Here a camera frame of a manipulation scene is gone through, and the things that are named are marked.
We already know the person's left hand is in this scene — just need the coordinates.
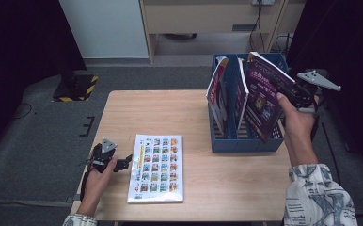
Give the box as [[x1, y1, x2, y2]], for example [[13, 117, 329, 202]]
[[80, 157, 118, 207]]

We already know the person's right hand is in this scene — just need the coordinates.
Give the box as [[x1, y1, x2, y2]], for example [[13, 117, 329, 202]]
[[276, 92, 321, 153]]

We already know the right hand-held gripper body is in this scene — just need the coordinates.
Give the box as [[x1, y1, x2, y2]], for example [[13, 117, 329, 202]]
[[290, 69, 342, 108]]

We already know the dark curtain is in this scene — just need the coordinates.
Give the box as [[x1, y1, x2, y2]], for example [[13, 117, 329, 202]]
[[0, 0, 88, 158], [285, 0, 363, 182]]

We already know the white board panel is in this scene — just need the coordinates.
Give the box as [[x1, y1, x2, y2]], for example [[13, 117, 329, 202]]
[[58, 0, 150, 59]]

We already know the thin black floor cable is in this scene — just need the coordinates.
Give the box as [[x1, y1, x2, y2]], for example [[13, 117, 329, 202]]
[[13, 102, 33, 121]]

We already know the black hanging cable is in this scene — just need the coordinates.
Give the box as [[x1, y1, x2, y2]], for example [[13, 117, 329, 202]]
[[248, 3, 267, 53]]

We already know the black stand base striped edge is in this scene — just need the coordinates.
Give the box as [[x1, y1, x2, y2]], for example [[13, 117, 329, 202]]
[[51, 70, 99, 103]]

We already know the white picture grid magazine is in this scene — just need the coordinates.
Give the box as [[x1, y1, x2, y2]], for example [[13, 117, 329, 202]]
[[127, 134, 184, 204]]

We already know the long black floor cable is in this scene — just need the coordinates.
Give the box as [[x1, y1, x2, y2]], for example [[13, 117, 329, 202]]
[[322, 121, 340, 177]]

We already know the hand-held gripper black cable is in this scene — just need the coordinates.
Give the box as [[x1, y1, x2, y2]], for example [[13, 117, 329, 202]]
[[309, 106, 323, 142], [79, 166, 94, 202]]

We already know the left hand-held gripper black cable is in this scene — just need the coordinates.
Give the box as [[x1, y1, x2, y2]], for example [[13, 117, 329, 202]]
[[79, 166, 94, 202]]

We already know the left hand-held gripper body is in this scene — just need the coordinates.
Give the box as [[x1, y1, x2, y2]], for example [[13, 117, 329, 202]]
[[91, 137, 118, 174]]

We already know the right hand-held gripper black cable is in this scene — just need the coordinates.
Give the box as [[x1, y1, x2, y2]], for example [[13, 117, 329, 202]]
[[309, 106, 323, 142]]

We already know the black and red magazine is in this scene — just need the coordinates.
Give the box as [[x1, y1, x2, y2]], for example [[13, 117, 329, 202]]
[[205, 56, 230, 139]]

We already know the beige wooden desk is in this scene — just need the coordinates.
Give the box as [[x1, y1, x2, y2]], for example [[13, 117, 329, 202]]
[[138, 0, 306, 64]]

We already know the blue file rack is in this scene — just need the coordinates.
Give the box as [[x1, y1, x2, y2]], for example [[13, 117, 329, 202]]
[[207, 52, 290, 153]]

